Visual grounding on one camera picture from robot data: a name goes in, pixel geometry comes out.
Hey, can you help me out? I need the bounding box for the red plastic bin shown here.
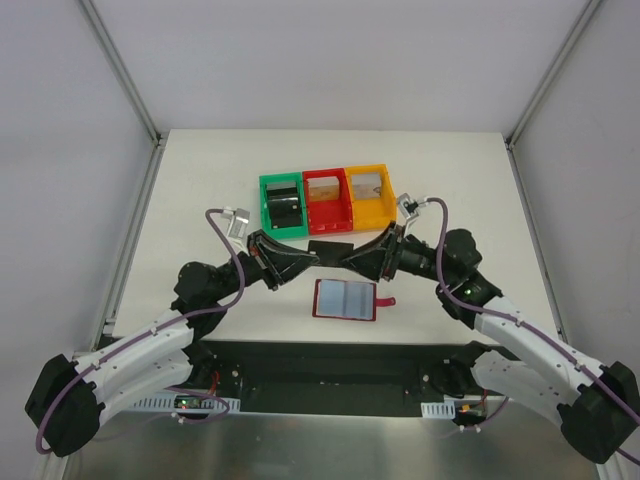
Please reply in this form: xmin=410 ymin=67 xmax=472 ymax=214
xmin=302 ymin=168 xmax=353 ymax=236

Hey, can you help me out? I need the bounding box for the right white cable duct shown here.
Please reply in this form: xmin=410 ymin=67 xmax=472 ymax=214
xmin=420 ymin=400 xmax=456 ymax=420

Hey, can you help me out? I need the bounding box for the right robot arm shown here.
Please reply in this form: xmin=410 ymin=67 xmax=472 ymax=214
xmin=340 ymin=223 xmax=639 ymax=464

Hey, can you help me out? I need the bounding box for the red leather card holder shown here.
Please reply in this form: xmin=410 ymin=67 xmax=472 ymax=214
xmin=312 ymin=279 xmax=396 ymax=322

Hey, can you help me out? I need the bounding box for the white cable duct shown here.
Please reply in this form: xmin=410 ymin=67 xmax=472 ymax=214
xmin=127 ymin=392 xmax=241 ymax=415
xmin=420 ymin=400 xmax=456 ymax=420

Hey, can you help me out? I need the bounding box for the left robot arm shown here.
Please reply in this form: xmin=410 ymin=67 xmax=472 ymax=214
xmin=25 ymin=230 xmax=320 ymax=457

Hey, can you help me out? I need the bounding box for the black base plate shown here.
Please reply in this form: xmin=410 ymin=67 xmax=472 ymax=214
xmin=179 ymin=340 xmax=483 ymax=417

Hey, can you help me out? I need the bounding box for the green plastic bin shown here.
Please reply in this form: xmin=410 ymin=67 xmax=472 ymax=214
xmin=259 ymin=172 xmax=309 ymax=240

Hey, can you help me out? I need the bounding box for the purple cable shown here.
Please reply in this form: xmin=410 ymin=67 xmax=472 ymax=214
xmin=34 ymin=207 xmax=246 ymax=455
xmin=424 ymin=197 xmax=640 ymax=461

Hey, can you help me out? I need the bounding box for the left white cable duct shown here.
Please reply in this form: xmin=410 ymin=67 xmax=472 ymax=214
xmin=127 ymin=392 xmax=241 ymax=415

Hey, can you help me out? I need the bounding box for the black VIP credit card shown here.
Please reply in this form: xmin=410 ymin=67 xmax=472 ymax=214
xmin=308 ymin=240 xmax=354 ymax=268

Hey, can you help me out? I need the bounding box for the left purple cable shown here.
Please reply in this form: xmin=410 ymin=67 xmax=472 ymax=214
xmin=34 ymin=207 xmax=246 ymax=455

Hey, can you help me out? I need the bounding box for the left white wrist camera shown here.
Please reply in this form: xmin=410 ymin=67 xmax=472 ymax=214
xmin=222 ymin=207 xmax=251 ymax=247

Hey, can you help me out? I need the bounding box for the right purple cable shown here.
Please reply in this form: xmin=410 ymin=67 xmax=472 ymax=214
xmin=424 ymin=197 xmax=640 ymax=461

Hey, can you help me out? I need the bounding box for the black card in green bin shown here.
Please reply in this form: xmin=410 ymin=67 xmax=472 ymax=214
xmin=265 ymin=181 xmax=302 ymax=229

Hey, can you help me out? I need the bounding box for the left aluminium frame post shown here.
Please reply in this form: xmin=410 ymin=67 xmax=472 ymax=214
xmin=77 ymin=0 xmax=169 ymax=146

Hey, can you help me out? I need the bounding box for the right aluminium frame post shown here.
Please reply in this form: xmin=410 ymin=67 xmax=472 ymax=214
xmin=504 ymin=0 xmax=606 ymax=149

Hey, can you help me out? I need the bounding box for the aluminium frame post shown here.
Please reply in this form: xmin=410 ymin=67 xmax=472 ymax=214
xmin=504 ymin=0 xmax=606 ymax=149
xmin=77 ymin=0 xmax=169 ymax=146

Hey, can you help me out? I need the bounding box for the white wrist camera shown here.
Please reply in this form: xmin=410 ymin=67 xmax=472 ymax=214
xmin=222 ymin=207 xmax=251 ymax=247
xmin=396 ymin=193 xmax=427 ymax=231

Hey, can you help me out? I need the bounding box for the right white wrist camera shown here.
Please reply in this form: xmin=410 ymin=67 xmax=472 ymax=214
xmin=396 ymin=193 xmax=427 ymax=231

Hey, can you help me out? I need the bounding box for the yellow plastic bin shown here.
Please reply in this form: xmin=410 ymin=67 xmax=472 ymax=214
xmin=344 ymin=164 xmax=397 ymax=231

